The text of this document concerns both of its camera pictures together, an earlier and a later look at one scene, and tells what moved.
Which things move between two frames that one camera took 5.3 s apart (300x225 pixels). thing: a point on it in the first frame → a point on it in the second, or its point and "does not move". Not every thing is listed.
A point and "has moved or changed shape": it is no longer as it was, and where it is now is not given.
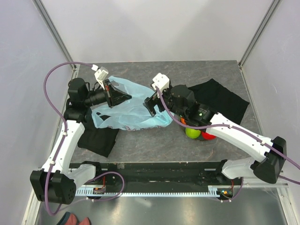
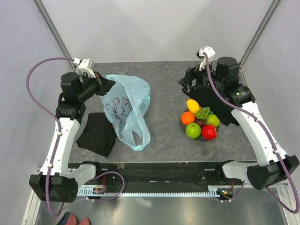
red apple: [207, 136] does not move
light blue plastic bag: [131, 114] has moved or changed shape
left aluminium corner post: [49, 24] does not move
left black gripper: [109, 93] → [104, 85]
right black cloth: [226, 103] does not move
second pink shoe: [86, 221] does not move
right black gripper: [149, 103] → [192, 73]
